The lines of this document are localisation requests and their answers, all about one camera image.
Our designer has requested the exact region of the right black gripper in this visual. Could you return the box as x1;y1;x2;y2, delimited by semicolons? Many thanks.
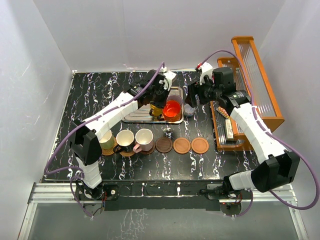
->
185;74;222;108

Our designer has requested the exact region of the orange red mug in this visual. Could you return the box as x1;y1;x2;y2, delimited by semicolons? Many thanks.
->
162;100;182;122

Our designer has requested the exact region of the pink mug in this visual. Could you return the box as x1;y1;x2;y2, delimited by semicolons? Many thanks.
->
133;128;154;153

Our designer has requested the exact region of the black mug white inside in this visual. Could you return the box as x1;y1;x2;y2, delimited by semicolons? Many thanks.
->
113;129;135;153

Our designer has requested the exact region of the light brown wooden coaster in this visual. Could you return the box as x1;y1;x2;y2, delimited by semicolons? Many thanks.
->
173;137;191;155

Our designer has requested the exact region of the dark brown wooden coaster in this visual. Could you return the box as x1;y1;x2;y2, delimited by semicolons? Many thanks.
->
139;145;156;155

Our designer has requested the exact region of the cream yellow mug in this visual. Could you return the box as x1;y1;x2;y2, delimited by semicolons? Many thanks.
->
99;130;115;150

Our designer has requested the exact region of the woven rattan coaster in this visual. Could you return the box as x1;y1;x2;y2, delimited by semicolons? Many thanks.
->
102;142;117;156
119;148;135;157

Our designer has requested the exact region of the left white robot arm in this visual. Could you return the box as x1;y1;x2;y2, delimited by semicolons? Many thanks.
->
68;67;177;200

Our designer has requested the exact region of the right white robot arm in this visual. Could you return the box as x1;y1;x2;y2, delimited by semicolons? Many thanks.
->
185;62;300;199

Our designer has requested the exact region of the lilac mug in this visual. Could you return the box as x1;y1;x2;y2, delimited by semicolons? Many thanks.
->
166;94;184;107

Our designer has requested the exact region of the clear jar of paperclips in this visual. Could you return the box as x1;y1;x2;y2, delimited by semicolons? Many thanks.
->
183;103;196;118

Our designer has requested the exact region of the silver metal tray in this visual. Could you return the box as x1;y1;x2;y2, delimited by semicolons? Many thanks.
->
122;86;184;124

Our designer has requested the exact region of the white eraser box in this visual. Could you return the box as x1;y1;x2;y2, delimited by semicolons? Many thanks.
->
225;119;234;141

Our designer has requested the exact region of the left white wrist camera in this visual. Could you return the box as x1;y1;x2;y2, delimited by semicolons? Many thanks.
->
159;67;177;91

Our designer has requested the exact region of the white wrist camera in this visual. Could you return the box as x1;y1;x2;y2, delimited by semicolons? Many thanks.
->
195;61;213;85
159;67;177;91

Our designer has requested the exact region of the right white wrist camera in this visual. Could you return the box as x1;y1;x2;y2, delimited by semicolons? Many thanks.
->
195;61;213;85

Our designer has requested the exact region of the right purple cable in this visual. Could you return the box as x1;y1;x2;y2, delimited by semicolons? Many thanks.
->
199;49;319;217

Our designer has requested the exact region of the purple cable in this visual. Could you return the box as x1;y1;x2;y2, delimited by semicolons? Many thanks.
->
199;49;319;217
43;61;166;218

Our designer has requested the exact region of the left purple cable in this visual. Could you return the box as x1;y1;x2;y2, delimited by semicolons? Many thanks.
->
43;61;166;218

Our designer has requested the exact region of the aluminium frame rail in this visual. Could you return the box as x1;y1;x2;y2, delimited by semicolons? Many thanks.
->
18;183;309;240

